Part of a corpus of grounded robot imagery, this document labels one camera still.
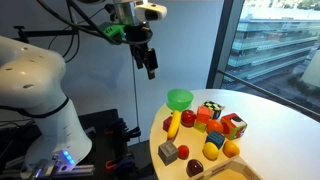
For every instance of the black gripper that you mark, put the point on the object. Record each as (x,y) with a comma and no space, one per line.
(138,35)

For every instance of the yellow banana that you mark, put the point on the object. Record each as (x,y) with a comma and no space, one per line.
(174,125)

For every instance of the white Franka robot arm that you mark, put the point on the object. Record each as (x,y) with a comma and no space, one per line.
(33,83)

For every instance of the wooden crate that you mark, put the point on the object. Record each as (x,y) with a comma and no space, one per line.
(233,163)

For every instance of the green plastic bowl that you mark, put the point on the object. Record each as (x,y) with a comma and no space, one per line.
(180,100)

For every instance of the magenta cube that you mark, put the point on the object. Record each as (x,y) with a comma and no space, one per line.
(166,124)

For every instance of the red apple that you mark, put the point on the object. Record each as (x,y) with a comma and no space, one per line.
(188,118)

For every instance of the orange cube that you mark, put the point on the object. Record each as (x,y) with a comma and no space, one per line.
(203,115)

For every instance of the checkered black yellow cube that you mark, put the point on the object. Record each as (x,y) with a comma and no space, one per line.
(215,108)

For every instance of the yellow-green cube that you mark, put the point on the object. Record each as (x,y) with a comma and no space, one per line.
(199,126)

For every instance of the black equipment cart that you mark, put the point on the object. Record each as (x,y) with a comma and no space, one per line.
(110,140)

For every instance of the gray cube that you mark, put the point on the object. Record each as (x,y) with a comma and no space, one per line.
(167,153)

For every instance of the orange-red round fruit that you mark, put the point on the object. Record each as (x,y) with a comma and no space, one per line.
(214,126)

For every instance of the red strawberry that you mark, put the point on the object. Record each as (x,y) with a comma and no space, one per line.
(183,152)

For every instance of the black mounting bar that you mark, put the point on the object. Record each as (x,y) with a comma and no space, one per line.
(43,33)

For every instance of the blue cube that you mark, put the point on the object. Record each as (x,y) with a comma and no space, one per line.
(215,138)

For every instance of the red white green fabric cube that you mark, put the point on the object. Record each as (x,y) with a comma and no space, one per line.
(233,128)

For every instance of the yellow lemon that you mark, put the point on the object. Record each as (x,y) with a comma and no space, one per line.
(210,151)

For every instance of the dark purple plum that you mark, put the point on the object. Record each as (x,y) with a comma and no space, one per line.
(194,167)

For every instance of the orange fruit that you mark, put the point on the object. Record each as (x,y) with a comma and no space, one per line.
(231,149)

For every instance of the dark window railing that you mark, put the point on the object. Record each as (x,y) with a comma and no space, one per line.
(266,93)

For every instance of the glass building outside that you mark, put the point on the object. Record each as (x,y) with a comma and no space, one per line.
(273,40)

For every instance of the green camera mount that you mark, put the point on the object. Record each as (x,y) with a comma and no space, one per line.
(111,30)

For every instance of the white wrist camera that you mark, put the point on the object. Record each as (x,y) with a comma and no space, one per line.
(151,12)

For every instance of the dark window frame post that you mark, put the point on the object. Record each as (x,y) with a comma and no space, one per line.
(223,43)

